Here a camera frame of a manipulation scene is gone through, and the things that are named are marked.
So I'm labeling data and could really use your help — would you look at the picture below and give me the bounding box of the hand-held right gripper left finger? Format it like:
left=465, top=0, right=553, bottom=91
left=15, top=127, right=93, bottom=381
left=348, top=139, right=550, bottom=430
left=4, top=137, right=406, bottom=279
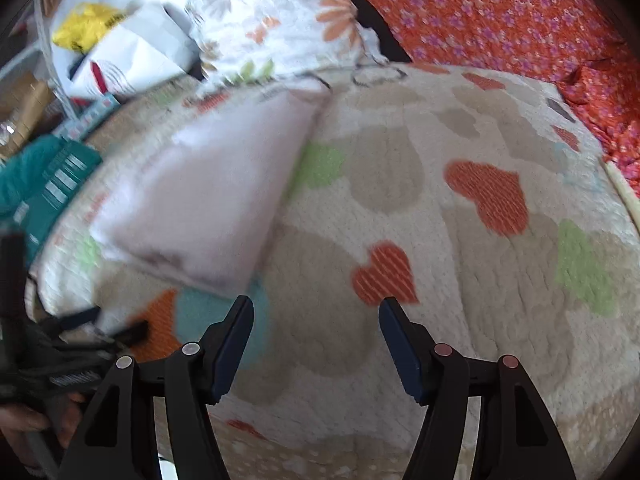
left=59, top=295, right=255, bottom=480

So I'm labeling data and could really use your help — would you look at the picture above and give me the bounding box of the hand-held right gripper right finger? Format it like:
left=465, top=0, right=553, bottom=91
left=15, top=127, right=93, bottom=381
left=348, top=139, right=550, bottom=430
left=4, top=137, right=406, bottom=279
left=378, top=297, right=577, bottom=480

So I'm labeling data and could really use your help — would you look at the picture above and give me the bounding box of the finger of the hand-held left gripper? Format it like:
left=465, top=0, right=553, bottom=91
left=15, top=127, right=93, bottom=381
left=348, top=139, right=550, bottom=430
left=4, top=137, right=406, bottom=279
left=95, top=321, right=149, bottom=350
left=37, top=306, right=102, bottom=336

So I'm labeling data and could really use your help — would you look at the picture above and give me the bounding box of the white pink printed garment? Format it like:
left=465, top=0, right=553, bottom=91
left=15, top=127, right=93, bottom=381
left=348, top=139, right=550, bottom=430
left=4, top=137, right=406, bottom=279
left=89, top=92, right=331, bottom=296

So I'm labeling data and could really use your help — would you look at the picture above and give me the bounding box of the person's left hand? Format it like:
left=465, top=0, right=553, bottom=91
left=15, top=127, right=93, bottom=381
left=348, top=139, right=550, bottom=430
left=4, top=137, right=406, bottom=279
left=0, top=392, right=88, bottom=480

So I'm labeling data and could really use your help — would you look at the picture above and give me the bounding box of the heart print quilted blanket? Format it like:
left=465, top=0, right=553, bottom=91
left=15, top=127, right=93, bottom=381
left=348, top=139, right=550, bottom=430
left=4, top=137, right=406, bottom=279
left=30, top=62, right=640, bottom=480

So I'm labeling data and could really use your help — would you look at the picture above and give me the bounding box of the light blue patterned box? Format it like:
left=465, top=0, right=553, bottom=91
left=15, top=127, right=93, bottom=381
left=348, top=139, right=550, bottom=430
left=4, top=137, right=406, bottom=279
left=50, top=94, right=122, bottom=142

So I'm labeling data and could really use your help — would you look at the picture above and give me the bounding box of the white paper bag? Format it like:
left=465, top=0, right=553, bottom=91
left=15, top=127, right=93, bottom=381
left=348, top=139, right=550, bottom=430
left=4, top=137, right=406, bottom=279
left=50, top=2, right=201, bottom=102

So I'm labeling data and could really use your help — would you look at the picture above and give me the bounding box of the yellow plastic bag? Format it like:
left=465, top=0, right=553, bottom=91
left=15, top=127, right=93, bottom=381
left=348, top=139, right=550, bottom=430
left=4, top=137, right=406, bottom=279
left=52, top=2, right=126, bottom=53

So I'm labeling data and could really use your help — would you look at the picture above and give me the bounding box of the white floral pillow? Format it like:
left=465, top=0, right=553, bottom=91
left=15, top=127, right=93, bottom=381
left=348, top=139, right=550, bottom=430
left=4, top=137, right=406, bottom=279
left=185, top=0, right=391, bottom=92

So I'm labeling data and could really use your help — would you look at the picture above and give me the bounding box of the orange floral bedsheet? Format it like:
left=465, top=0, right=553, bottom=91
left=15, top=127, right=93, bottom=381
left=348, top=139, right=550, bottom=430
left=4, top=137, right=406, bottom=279
left=345, top=0, right=640, bottom=196

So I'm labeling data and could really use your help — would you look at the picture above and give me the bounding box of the white metal frame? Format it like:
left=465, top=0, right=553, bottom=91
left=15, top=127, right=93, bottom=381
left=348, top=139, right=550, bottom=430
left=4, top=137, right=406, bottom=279
left=30, top=0, right=76, bottom=116

